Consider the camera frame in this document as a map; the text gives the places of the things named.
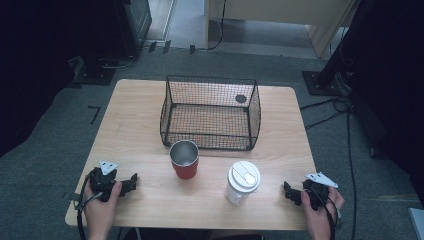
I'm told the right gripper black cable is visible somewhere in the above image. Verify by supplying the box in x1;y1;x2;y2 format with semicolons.
304;188;338;240

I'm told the black wire mesh basket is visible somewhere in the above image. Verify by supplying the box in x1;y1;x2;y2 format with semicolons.
159;74;262;152

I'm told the black cabinet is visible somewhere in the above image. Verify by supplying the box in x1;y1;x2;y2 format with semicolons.
111;0;153;58

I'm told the black floor cable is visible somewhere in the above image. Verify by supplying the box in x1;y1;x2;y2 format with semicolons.
299;95;359;240

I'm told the red cup with steel interior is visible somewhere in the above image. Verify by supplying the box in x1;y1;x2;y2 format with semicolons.
168;139;200;180

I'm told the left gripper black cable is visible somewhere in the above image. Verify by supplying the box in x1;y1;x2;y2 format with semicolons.
75;169;103;240

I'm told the black flat base plate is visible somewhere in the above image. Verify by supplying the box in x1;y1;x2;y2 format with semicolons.
70;55;117;87

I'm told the beige cabinet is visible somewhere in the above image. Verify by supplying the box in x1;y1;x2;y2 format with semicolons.
204;0;363;58

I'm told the black hanging cable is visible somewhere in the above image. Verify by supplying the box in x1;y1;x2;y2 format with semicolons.
194;0;228;52

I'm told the white box corner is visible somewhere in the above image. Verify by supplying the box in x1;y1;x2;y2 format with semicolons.
407;207;424;240

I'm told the clear cup with white lid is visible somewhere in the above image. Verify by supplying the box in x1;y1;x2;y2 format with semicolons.
224;160;262;206

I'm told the person's right hand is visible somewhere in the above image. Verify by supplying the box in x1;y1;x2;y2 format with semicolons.
300;187;346;235

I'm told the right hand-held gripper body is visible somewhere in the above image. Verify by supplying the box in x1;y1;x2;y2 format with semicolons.
301;171;339;211

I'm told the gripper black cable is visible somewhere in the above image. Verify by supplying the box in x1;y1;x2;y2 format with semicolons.
75;169;103;240
304;188;338;240

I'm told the black stand with base plate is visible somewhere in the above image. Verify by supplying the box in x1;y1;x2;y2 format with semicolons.
301;0;378;98

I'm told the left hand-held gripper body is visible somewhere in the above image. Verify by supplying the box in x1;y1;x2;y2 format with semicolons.
88;160;125;203

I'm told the person's left hand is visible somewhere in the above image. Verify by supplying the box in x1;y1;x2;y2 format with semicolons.
82;180;123;233

